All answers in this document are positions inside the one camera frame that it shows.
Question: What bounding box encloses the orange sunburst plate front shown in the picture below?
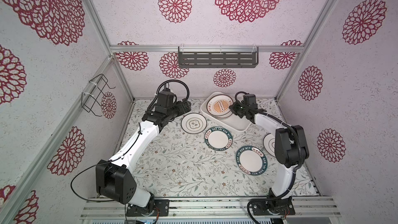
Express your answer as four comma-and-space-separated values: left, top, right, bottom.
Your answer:
206, 94, 234, 119

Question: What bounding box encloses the green clover plate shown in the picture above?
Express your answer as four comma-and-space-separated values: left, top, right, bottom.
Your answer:
181, 113, 207, 134

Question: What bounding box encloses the green rim lettered plate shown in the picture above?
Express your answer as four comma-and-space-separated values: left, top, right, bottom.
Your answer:
235, 145, 268, 176
204, 127, 233, 151

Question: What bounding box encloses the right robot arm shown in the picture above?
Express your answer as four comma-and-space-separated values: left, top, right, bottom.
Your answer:
229, 91, 309, 200

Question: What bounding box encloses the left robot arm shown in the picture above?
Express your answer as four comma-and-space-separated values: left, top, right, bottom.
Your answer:
95, 89, 191, 211

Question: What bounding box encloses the white plastic bin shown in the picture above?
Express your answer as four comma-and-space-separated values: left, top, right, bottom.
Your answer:
200, 92, 251, 134

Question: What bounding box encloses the clover plate far right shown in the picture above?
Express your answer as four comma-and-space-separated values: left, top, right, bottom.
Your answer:
263, 133, 276, 158

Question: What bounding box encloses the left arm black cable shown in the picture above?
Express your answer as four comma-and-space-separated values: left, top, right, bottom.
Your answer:
70, 79, 190, 203

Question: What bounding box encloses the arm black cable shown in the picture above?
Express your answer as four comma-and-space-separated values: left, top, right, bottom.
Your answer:
70, 79, 190, 203
234, 91, 304, 224

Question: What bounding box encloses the grey slotted wall shelf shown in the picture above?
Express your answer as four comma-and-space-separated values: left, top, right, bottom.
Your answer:
177, 46, 259, 68

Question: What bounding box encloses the black wire wall rack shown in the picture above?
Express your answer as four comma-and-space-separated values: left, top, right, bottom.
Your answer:
80, 74, 117, 119

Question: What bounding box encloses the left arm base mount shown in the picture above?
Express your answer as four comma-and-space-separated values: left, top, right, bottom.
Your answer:
126, 199, 170, 217

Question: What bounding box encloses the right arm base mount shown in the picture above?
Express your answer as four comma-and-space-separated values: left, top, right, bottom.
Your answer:
247, 197, 296, 216

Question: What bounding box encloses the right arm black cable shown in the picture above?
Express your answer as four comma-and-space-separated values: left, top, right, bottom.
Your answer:
234, 91, 304, 224

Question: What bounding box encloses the aluminium front rail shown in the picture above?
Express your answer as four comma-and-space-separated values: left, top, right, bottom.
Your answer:
78, 196, 342, 221

